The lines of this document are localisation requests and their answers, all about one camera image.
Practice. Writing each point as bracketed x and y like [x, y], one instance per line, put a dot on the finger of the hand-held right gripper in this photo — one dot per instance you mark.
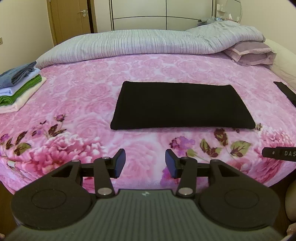
[269, 153]

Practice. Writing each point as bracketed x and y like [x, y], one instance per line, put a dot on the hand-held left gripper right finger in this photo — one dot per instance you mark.
[170, 163]

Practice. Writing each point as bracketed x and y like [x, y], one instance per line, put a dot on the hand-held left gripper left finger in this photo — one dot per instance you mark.
[120, 163]

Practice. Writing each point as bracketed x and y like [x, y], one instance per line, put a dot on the black garment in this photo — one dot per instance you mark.
[182, 104]
[288, 91]

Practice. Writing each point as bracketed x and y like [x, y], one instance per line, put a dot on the pink floral blanket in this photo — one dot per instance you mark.
[81, 104]

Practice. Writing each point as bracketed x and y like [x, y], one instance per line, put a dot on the cream padded headboard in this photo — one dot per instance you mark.
[284, 60]

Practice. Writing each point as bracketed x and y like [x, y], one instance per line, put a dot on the purple pillow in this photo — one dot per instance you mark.
[249, 52]

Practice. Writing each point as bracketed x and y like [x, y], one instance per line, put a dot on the cream folded cloth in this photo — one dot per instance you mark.
[25, 98]

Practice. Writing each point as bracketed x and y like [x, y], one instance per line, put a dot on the green folded towel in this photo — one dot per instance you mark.
[23, 90]

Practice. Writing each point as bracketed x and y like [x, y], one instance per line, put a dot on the grey striped duvet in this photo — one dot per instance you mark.
[138, 42]

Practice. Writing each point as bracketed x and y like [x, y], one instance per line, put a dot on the light blue folded shirt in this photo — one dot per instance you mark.
[7, 91]

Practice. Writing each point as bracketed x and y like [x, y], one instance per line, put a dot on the blue folded jeans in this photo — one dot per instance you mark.
[13, 76]

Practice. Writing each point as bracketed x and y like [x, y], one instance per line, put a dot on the light blue cloth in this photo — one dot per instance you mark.
[208, 21]

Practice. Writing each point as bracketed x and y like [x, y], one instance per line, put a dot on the oval mirror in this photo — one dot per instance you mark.
[233, 10]

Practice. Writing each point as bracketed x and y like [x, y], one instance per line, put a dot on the white wardrobe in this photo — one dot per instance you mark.
[161, 14]

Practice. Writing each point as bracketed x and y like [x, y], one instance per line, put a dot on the wooden door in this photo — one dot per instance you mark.
[69, 20]

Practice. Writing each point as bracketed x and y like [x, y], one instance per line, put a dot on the wooden bed frame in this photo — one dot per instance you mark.
[5, 208]

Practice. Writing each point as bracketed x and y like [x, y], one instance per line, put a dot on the brass wall switch plate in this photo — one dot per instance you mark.
[1, 41]

